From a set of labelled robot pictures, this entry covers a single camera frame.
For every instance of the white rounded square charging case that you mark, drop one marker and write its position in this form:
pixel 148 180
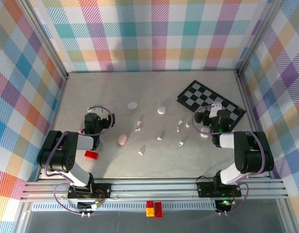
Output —
pixel 204 134

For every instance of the pink earbud charging case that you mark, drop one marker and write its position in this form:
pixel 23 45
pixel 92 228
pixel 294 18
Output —
pixel 122 139

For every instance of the white oval charging case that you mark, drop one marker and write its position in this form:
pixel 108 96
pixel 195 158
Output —
pixel 132 106

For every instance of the white round charging case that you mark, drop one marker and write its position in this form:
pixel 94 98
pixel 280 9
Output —
pixel 161 110

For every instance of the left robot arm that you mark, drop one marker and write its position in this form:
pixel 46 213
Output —
pixel 57 155

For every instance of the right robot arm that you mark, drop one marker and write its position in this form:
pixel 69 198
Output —
pixel 253 153

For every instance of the grey round case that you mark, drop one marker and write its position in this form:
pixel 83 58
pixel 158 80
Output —
pixel 101 145

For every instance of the red plastic brick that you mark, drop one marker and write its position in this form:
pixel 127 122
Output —
pixel 91 155

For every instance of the black and white chessboard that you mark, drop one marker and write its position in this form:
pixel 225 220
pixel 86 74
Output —
pixel 200 93

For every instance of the black electronics box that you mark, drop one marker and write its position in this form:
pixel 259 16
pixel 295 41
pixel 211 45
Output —
pixel 221 205
pixel 84 205

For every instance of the small red toy brick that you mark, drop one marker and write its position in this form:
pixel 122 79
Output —
pixel 150 203

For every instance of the yellow toy brick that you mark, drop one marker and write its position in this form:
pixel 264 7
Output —
pixel 150 211

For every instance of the long red toy brick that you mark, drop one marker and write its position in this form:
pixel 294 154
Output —
pixel 158 210

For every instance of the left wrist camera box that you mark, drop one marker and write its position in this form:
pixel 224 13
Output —
pixel 95 108

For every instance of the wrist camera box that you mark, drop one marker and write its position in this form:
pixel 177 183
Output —
pixel 215 108
pixel 95 108

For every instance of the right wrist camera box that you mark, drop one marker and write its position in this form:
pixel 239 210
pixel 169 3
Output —
pixel 215 108

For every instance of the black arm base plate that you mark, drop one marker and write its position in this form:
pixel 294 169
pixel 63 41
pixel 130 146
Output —
pixel 105 190
pixel 204 190

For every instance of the aluminium mounting rail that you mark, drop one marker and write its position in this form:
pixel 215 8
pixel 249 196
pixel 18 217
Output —
pixel 151 189

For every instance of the aluminium frame post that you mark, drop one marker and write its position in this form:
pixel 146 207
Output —
pixel 259 36
pixel 45 36

